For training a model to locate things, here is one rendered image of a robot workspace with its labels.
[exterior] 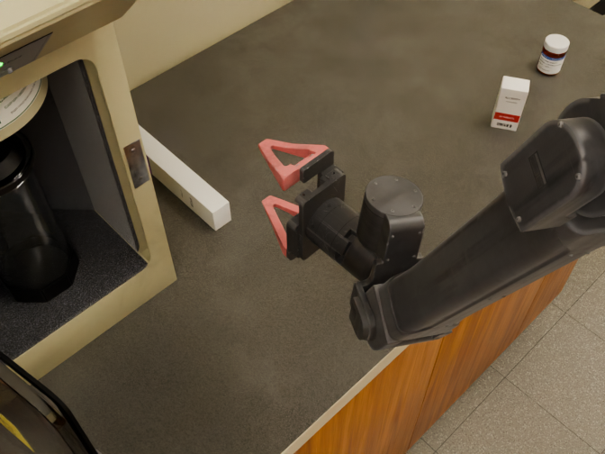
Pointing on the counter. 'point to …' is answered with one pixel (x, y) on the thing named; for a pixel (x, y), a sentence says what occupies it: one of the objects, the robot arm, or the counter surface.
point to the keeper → (134, 155)
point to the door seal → (53, 402)
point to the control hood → (54, 21)
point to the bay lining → (76, 151)
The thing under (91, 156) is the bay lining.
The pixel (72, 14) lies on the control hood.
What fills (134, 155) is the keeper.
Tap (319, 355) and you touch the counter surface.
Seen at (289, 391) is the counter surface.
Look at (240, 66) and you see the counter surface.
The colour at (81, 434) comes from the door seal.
